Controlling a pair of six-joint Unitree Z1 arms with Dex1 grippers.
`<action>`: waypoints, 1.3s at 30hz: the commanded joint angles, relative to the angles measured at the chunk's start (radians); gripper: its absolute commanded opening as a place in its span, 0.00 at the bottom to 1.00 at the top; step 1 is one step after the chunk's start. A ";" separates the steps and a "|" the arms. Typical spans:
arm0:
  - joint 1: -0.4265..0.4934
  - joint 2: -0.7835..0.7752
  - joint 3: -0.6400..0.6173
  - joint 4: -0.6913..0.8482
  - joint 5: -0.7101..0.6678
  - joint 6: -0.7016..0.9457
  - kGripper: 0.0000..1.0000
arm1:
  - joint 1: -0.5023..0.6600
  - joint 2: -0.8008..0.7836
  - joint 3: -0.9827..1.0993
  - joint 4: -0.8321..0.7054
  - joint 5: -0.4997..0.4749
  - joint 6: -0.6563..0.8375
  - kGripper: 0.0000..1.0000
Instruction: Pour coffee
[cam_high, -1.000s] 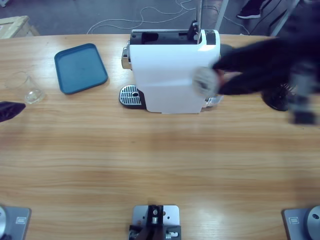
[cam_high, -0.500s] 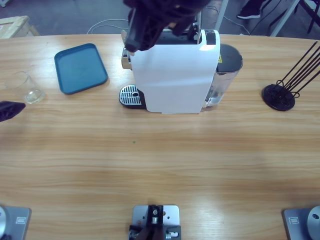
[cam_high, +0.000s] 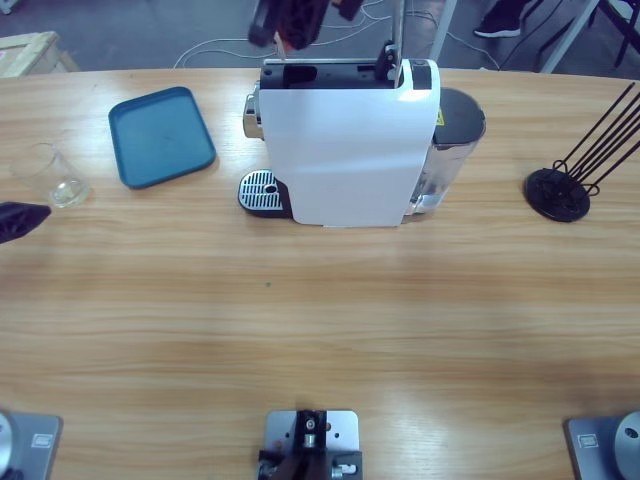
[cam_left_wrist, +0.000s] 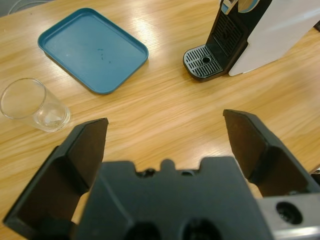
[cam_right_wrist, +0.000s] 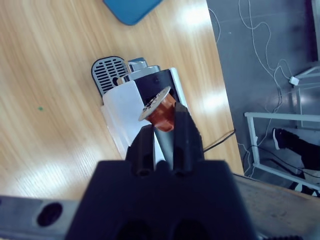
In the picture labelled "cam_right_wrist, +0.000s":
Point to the white power adapter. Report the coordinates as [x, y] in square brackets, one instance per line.
[294, 80]

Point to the person leg black trousers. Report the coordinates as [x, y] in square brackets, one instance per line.
[300, 147]

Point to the white capsule coffee machine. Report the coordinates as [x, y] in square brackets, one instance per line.
[120, 105]

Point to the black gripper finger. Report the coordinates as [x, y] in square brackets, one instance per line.
[186, 142]
[141, 150]

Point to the teal plastic tray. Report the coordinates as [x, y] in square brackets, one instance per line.
[132, 10]

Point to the black sneaker white sole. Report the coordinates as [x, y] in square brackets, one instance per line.
[278, 138]

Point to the white metal table frame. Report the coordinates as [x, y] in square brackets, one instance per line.
[250, 130]

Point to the black drip tray metal grille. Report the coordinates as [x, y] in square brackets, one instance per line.
[107, 72]

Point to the orange coffee capsule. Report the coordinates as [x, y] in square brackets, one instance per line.
[162, 115]

